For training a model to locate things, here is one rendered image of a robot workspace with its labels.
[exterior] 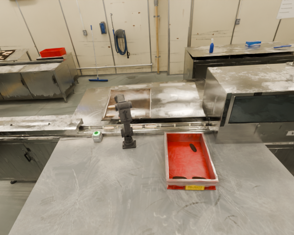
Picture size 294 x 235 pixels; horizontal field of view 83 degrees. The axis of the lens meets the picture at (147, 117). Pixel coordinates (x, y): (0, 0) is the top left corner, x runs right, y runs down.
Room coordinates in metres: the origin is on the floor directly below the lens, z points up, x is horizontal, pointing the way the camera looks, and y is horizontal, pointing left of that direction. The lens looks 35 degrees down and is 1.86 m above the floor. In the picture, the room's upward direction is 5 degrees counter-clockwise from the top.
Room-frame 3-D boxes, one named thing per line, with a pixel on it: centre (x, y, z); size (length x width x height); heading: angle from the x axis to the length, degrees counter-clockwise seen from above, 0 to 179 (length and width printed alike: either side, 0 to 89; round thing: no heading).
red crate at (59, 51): (4.53, 2.24, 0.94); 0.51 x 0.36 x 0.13; 89
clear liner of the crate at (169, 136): (0.83, -0.27, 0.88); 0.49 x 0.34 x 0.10; 174
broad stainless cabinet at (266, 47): (3.26, -1.87, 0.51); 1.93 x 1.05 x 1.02; 85
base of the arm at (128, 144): (1.07, 0.18, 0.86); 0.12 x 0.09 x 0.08; 91
